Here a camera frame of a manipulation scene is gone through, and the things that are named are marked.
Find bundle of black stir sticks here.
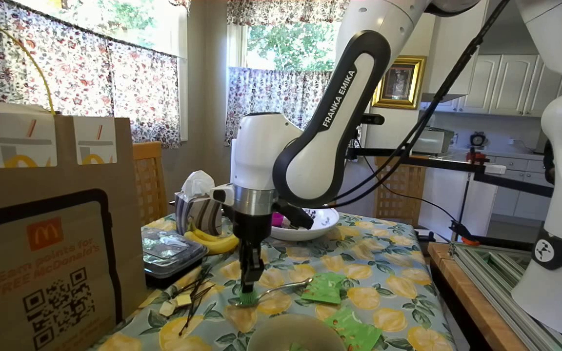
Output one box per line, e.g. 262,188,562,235
163,266,215,337

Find bunch of bananas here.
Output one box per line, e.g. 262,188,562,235
184,222,240,255

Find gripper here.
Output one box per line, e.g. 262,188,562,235
232,212,274,296

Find floral curtain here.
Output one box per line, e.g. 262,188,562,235
0,0,182,150
224,66,334,147

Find white bowl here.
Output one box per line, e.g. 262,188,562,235
270,208,341,242

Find striped tissue box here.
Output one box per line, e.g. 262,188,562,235
174,170,223,236

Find yellow cord handle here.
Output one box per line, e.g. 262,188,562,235
0,19,56,116

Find brown paper bag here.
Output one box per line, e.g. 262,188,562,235
0,101,148,351

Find floral valance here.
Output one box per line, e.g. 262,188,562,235
226,0,350,27

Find green packet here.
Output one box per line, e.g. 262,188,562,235
323,308,383,351
301,273,348,305

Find black food container clear lid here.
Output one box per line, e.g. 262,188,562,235
140,227,209,289

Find lemon print tablecloth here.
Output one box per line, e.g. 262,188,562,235
89,212,458,351

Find silver spoon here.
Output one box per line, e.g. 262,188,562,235
236,277,314,308

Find window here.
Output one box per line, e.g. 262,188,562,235
15,0,189,60
246,21,340,72

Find gold picture frame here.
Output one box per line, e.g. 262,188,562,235
371,55,427,111

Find silver toaster oven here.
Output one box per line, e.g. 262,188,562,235
411,127,455,157

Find white base cabinets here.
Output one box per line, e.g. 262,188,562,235
418,155,555,223

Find white wall cabinets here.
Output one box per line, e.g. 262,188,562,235
427,53,562,118

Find wooden chair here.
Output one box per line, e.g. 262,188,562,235
132,141,168,228
373,156,427,228

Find camera on mount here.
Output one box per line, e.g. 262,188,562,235
346,113,555,244

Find beige bowl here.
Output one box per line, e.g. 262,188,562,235
246,313,348,351

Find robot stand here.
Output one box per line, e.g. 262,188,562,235
427,242,562,351

